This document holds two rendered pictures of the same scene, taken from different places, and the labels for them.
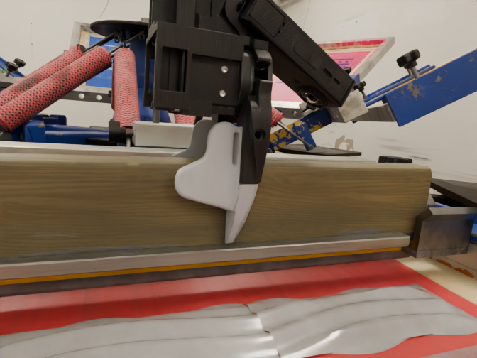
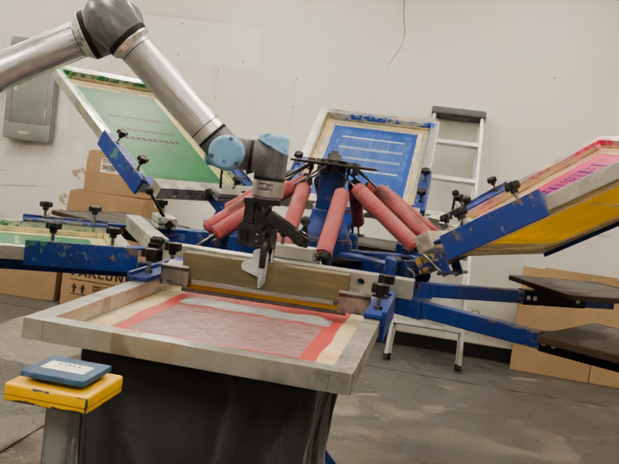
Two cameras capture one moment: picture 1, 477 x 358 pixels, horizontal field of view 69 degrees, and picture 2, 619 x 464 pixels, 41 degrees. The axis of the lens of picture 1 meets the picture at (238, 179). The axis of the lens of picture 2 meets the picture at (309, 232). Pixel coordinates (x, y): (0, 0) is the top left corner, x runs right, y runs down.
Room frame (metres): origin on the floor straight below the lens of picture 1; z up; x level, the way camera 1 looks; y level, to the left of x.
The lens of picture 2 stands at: (-1.35, -1.07, 1.34)
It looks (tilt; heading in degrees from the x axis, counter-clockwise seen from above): 6 degrees down; 31
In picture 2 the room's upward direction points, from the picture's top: 7 degrees clockwise
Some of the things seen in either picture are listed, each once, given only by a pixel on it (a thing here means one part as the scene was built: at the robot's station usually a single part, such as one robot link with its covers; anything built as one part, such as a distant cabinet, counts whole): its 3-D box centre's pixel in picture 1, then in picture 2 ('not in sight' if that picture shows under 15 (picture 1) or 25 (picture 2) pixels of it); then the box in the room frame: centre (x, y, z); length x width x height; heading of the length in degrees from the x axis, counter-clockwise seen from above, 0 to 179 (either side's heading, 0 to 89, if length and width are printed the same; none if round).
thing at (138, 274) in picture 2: not in sight; (158, 279); (0.22, 0.27, 0.98); 0.30 x 0.05 x 0.07; 21
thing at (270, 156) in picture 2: not in sight; (270, 156); (0.28, 0.02, 1.31); 0.09 x 0.08 x 0.11; 124
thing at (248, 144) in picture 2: not in sight; (228, 152); (0.21, 0.10, 1.31); 0.11 x 0.11 x 0.08; 34
